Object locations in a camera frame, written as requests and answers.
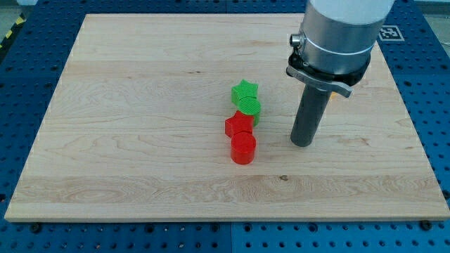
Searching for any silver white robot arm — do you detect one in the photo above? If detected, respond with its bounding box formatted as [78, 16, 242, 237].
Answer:
[286, 0, 394, 98]

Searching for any red star block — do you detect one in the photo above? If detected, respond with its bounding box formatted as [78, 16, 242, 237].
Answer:
[224, 110, 254, 138]

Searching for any red cylinder block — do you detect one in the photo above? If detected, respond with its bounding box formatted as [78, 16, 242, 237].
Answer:
[231, 132, 257, 164]

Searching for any green cylinder block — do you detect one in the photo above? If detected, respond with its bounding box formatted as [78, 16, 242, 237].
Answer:
[237, 97, 261, 126]

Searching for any green star block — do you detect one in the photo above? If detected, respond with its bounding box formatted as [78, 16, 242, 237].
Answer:
[231, 79, 259, 105]

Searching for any light wooden board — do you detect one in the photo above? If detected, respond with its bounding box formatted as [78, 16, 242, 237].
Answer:
[5, 14, 449, 222]

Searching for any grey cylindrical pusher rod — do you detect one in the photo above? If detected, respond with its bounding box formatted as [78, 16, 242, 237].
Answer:
[290, 86, 331, 147]

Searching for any black white fiducial marker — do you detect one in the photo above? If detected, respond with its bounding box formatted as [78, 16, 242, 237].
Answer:
[378, 25, 404, 41]

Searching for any black yellow hazard tape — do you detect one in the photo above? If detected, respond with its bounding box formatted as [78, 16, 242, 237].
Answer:
[1, 13, 27, 51]

